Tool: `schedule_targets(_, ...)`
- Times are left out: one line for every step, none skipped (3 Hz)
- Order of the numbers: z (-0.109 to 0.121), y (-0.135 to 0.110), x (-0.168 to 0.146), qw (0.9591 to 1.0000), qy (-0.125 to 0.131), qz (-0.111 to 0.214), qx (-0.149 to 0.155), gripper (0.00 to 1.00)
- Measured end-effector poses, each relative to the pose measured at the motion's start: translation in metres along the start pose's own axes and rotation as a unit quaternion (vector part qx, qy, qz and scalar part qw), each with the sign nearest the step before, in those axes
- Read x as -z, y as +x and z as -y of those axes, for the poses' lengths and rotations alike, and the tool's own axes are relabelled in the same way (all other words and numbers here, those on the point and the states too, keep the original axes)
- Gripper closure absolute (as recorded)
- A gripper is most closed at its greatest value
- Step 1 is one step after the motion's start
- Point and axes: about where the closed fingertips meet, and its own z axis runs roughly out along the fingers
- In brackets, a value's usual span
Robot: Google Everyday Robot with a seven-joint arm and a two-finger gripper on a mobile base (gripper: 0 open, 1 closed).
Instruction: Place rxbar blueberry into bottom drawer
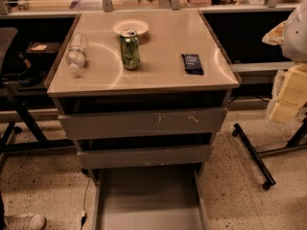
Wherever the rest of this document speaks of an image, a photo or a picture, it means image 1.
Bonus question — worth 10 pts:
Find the green soda can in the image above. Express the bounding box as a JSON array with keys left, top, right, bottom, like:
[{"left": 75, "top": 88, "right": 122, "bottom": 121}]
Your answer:
[{"left": 120, "top": 29, "right": 140, "bottom": 70}]

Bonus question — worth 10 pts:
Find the white paper plate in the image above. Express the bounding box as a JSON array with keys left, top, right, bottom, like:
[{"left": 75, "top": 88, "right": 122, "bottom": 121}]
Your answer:
[{"left": 113, "top": 19, "right": 149, "bottom": 35}]

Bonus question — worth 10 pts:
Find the black wheeled stand leg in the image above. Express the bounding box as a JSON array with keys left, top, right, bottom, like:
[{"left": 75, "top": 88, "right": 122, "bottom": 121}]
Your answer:
[{"left": 232, "top": 117, "right": 307, "bottom": 191}]

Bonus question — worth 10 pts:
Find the black floor cable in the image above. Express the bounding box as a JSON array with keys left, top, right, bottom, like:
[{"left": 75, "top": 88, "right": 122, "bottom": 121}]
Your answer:
[{"left": 80, "top": 175, "right": 92, "bottom": 230}]

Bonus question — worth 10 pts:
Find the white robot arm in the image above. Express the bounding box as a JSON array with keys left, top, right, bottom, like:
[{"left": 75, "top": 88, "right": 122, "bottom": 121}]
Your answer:
[{"left": 269, "top": 0, "right": 307, "bottom": 123}]

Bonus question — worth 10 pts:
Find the dark blue rxbar wrapper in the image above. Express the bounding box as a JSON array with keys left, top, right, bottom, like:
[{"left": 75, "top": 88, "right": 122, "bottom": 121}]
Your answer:
[{"left": 181, "top": 54, "right": 204, "bottom": 76}]

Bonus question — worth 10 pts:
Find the white sneaker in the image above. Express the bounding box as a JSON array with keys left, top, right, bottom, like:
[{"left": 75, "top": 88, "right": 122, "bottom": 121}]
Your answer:
[{"left": 3, "top": 214, "right": 46, "bottom": 230}]

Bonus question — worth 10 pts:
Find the black box with note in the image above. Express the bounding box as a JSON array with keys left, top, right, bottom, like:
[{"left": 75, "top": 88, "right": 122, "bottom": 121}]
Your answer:
[{"left": 26, "top": 41, "right": 61, "bottom": 54}]

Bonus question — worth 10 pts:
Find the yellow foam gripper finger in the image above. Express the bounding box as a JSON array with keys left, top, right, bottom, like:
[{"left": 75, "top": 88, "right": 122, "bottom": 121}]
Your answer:
[
  {"left": 270, "top": 103, "right": 298, "bottom": 123},
  {"left": 278, "top": 63, "right": 307, "bottom": 108}
]

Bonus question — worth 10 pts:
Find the grey top drawer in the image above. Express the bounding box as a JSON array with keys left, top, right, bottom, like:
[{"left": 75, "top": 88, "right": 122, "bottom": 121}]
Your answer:
[{"left": 59, "top": 107, "right": 227, "bottom": 140}]

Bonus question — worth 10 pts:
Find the grey open bottom drawer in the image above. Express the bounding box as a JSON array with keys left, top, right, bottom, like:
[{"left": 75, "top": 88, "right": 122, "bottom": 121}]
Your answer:
[{"left": 92, "top": 164, "right": 209, "bottom": 230}]

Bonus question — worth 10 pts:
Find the clear plastic water bottle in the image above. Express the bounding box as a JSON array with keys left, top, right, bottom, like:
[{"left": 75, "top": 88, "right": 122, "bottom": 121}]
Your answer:
[{"left": 65, "top": 33, "right": 88, "bottom": 75}]

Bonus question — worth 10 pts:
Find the grey middle drawer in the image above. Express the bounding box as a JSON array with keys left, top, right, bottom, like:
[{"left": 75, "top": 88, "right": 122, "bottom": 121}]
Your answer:
[{"left": 78, "top": 145, "right": 213, "bottom": 170}]

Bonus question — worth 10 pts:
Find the grey drawer cabinet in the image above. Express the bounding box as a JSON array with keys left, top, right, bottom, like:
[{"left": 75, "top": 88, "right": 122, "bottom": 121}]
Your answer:
[{"left": 43, "top": 9, "right": 242, "bottom": 187}]

